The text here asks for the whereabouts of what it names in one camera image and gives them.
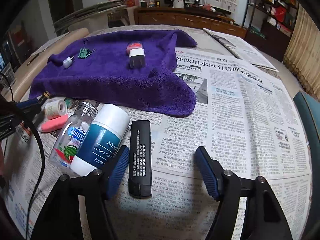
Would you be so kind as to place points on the purple towel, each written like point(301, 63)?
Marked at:
point(106, 76)

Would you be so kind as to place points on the dark door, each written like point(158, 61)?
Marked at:
point(60, 8)

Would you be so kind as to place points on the pink tube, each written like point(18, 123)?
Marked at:
point(53, 124)

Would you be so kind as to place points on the green binder clip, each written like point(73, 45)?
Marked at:
point(85, 52)

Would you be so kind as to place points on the folded table leaning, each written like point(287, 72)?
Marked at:
point(82, 14)

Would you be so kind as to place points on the beige curtain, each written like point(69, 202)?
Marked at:
point(302, 54)

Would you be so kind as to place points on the white tape roll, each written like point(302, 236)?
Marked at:
point(55, 109)

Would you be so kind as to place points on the black lighter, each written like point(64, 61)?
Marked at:
point(140, 172)

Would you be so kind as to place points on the beige side table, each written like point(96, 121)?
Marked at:
point(25, 74)

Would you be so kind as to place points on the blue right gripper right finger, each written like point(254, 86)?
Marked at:
point(210, 171)

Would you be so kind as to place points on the dark brown lighter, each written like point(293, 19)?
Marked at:
point(46, 95)

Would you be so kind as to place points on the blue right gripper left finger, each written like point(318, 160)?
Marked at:
point(121, 162)

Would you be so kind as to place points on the white power adapter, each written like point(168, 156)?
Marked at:
point(137, 58)

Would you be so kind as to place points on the folded newspaper far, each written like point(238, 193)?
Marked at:
point(241, 49)

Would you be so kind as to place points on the dark wooden shelf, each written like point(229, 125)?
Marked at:
point(270, 25)

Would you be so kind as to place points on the small white round bottle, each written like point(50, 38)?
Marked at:
point(68, 62)

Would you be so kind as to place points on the black pen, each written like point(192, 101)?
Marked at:
point(34, 57)

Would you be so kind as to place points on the pink small jar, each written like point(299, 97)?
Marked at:
point(133, 45)

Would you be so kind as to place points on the white blue vaseline jar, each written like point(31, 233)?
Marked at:
point(101, 141)

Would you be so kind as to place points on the blue cushioned chair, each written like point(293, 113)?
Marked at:
point(308, 109)

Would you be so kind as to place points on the clear candy bottle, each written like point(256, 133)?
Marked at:
point(72, 135)

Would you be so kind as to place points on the wooden tv cabinet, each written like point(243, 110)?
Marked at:
point(192, 18)

